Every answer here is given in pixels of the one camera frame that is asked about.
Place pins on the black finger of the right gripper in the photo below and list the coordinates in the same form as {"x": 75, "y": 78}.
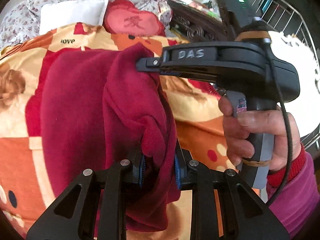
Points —
{"x": 149, "y": 64}

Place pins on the dark red fleece garment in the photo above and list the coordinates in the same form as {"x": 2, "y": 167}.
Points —
{"x": 94, "y": 108}

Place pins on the white folded cloth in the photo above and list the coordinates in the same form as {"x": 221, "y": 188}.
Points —
{"x": 57, "y": 15}

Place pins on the magenta right sleeve forearm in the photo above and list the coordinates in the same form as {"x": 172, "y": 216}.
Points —
{"x": 299, "y": 198}

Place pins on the metal railing rack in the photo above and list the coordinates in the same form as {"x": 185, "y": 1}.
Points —
{"x": 292, "y": 41}

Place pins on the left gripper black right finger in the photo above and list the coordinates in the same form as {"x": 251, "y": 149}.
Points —
{"x": 223, "y": 205}

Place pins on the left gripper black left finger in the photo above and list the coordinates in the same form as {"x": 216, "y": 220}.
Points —
{"x": 94, "y": 205}

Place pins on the red orange patchwork blanket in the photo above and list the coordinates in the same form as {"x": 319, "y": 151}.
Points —
{"x": 25, "y": 187}

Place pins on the dark carved wooden headboard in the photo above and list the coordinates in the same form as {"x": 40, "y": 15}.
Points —
{"x": 195, "y": 25}

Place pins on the red heart shaped pillow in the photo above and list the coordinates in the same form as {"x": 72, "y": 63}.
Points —
{"x": 122, "y": 17}

